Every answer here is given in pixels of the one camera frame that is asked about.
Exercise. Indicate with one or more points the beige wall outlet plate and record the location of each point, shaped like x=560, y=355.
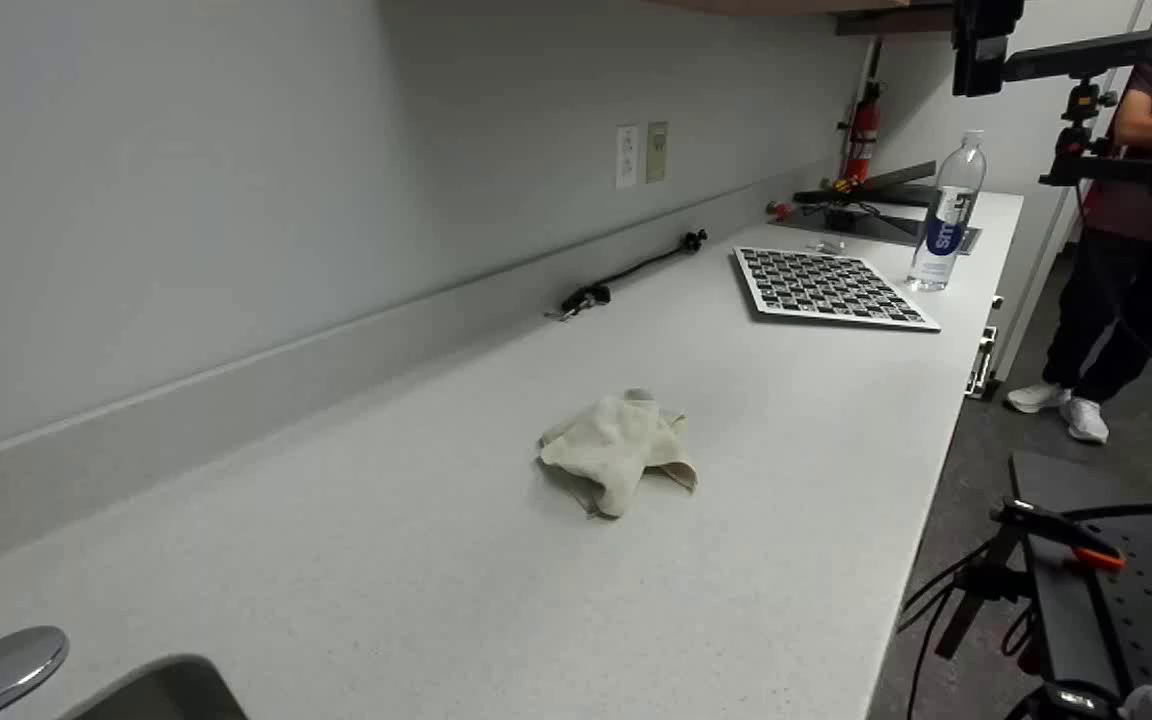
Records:
x=657, y=152

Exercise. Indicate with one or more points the beige cloth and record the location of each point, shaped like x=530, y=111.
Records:
x=617, y=447

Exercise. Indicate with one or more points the white wall outlet plate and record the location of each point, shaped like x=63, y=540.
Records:
x=627, y=159

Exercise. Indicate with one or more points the clear plastic water bottle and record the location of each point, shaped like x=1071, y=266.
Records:
x=949, y=213

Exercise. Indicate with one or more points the black stereo camera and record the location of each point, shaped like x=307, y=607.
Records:
x=980, y=47

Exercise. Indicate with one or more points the black rod tool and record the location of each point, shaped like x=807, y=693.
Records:
x=589, y=297

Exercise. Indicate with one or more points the checkered calibration board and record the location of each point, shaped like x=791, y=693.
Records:
x=823, y=285

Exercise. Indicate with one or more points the black folded tripod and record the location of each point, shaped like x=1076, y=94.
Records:
x=868, y=190

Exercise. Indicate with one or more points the black tripod camera mount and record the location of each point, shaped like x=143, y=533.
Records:
x=1083, y=125

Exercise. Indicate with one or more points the person in maroon shirt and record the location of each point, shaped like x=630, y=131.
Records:
x=1151, y=213

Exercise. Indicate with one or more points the red fire extinguisher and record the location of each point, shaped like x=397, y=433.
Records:
x=861, y=132

